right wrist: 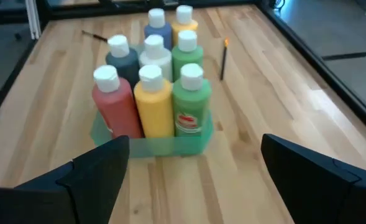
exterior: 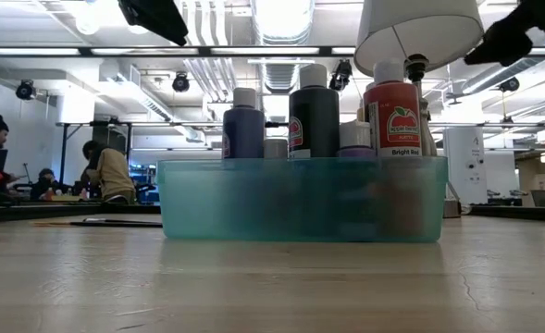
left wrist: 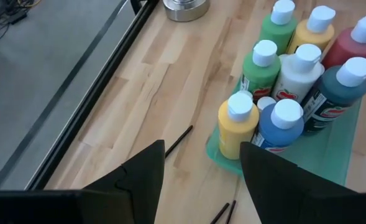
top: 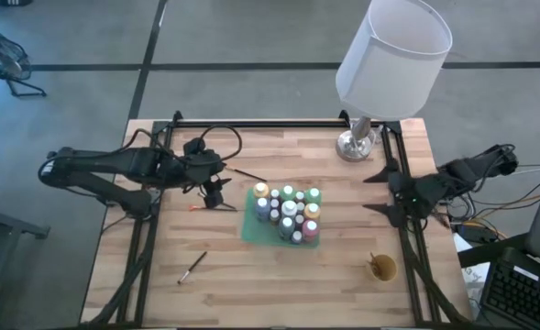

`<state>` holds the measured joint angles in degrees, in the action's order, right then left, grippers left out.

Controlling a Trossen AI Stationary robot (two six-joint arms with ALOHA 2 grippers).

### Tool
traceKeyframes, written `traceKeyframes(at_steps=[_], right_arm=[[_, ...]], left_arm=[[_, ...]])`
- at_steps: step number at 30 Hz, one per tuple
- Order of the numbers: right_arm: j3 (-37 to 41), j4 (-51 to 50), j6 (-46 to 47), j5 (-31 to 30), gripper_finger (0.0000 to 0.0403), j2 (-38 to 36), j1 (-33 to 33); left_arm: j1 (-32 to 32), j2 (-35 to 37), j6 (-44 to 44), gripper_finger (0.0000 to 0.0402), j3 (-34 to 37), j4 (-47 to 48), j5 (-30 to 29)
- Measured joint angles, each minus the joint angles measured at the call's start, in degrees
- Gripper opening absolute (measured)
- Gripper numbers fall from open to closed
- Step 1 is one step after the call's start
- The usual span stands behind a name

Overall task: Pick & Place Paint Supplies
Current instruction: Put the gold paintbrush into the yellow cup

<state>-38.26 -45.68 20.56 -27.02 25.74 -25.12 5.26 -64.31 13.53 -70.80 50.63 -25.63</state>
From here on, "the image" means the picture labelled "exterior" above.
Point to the large grey paint bottle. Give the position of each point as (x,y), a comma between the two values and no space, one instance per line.
(313,120)

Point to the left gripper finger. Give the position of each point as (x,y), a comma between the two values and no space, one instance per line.
(156,20)

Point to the small purple paint bottle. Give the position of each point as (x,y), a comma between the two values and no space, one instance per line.
(355,139)

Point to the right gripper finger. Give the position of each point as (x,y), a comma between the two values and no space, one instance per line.
(499,44)

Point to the black overhead crossbar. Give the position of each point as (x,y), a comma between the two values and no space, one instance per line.
(253,51)

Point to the small red paint bottle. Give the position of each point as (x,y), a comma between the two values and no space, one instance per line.
(275,148)

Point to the large blue paint bottle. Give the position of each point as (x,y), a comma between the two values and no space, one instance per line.
(243,127)

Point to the white-shaded table lamp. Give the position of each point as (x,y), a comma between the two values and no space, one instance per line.
(438,41)

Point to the grey office chair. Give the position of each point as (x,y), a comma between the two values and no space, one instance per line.
(544,198)

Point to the black ceiling spotlight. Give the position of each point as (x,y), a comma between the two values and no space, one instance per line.
(510,84)
(25,89)
(341,74)
(180,82)

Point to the large red paint bottle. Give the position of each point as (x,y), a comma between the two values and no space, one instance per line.
(394,115)

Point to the teal translucent plastic bin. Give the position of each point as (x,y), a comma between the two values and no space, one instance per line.
(207,203)

